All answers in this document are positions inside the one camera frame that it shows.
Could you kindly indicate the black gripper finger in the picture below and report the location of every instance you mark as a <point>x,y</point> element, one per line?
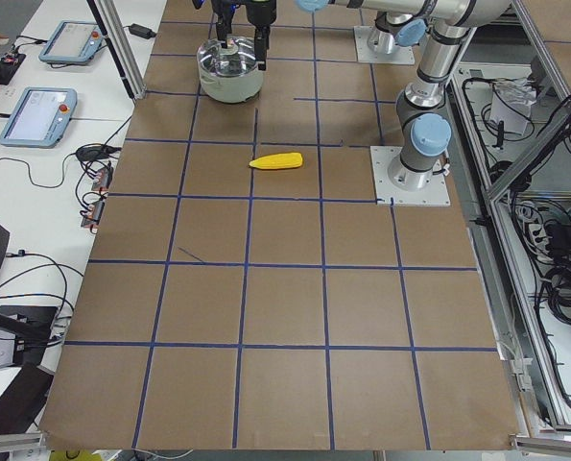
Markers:
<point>261,46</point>
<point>224,26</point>

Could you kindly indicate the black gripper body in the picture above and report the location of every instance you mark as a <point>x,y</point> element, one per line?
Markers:
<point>225,10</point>
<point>261,11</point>

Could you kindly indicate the glass pot lid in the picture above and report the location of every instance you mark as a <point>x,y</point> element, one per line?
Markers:
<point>236,60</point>

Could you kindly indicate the yellow corn cob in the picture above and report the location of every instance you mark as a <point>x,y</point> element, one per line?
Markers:
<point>279,161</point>

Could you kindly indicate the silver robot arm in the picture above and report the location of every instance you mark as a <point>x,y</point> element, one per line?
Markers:
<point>426,133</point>
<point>405,29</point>

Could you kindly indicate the pale green metal pot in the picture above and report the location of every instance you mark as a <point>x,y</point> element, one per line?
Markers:
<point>232,90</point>

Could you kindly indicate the black power adapter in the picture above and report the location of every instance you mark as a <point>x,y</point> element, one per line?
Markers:
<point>141,31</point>

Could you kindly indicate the far blue teach pendant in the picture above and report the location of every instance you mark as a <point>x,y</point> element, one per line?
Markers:
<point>73,42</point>

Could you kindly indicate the blue teach pendant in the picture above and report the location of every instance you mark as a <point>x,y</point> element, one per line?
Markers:
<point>73,42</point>
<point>40,117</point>

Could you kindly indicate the near blue teach pendant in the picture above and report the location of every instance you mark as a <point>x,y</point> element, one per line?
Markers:
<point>40,117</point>

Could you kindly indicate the small electronics boards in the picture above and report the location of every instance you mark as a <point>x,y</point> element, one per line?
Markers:
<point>94,200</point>

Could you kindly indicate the brown paper table mat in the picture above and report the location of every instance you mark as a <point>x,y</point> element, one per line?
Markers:
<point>225,307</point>

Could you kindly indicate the white paper bag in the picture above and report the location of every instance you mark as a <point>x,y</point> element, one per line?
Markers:
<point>511,105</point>

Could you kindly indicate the aluminium frame post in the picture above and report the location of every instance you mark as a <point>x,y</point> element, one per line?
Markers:
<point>112,29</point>

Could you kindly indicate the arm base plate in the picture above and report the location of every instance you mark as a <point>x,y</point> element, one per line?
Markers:
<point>395,185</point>
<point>375,46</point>

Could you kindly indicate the black camera stand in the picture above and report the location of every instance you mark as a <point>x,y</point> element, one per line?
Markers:
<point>25,331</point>

